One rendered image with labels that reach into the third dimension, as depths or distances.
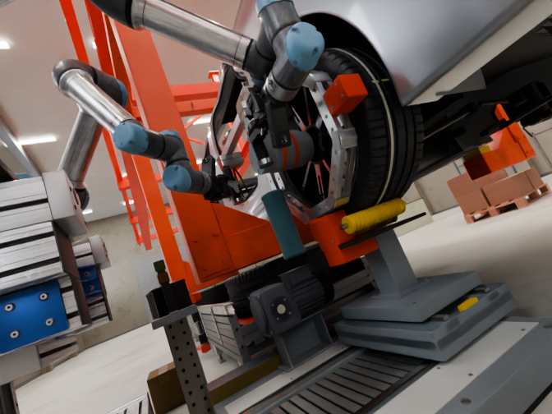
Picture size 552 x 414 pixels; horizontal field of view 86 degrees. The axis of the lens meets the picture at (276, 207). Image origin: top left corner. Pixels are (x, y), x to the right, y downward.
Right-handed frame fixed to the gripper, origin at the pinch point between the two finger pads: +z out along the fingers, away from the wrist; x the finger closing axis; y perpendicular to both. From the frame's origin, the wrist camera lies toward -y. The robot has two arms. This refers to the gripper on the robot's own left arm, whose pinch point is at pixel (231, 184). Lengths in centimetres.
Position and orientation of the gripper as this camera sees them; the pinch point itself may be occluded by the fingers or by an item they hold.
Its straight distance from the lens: 118.7
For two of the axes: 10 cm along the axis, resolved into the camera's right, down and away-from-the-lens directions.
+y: 3.7, 9.1, -1.8
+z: 3.7, 0.3, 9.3
